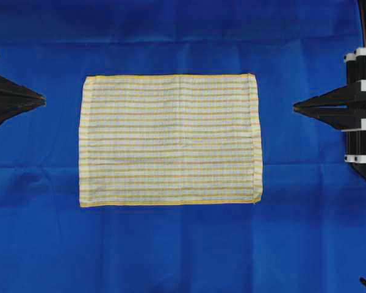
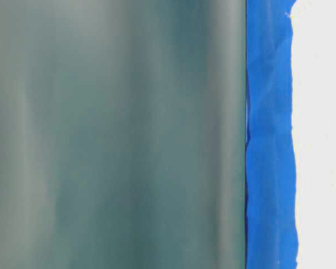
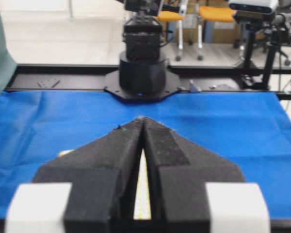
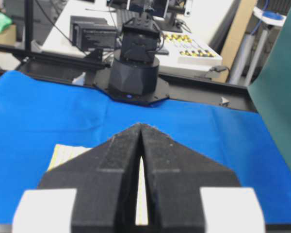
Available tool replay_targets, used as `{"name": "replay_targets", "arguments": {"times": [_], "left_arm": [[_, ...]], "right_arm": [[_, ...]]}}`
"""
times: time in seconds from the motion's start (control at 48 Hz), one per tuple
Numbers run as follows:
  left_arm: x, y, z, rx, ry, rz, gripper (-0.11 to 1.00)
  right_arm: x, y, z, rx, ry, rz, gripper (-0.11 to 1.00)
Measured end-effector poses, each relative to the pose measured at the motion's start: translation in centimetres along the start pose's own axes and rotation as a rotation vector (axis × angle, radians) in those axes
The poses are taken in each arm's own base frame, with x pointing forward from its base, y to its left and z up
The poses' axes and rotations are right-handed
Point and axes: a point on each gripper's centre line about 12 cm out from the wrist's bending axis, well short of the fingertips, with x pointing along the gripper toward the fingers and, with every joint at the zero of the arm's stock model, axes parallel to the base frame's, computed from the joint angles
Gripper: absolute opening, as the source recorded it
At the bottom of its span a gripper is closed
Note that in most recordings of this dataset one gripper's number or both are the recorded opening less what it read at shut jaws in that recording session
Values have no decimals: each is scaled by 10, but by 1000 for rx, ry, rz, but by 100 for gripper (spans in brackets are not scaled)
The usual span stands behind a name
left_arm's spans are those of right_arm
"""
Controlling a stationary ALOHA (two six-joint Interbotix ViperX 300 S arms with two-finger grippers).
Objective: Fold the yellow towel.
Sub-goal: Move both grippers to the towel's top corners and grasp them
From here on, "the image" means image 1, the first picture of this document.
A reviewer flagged blue table cloth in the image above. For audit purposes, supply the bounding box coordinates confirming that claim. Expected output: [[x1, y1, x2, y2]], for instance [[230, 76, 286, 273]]
[[0, 1, 366, 292]]

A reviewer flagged yellow striped towel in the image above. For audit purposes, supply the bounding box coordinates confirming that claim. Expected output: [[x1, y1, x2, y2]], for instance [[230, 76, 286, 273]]
[[79, 73, 263, 208]]

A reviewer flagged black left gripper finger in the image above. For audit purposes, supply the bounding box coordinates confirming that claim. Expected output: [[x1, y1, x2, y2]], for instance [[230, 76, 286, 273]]
[[0, 101, 46, 126], [0, 76, 46, 102]]

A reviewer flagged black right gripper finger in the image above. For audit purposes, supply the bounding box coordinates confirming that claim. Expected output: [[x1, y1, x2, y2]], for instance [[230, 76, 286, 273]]
[[293, 107, 366, 131], [293, 79, 366, 109]]

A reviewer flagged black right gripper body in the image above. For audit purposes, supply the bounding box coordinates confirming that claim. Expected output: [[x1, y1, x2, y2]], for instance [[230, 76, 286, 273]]
[[344, 48, 366, 164]]

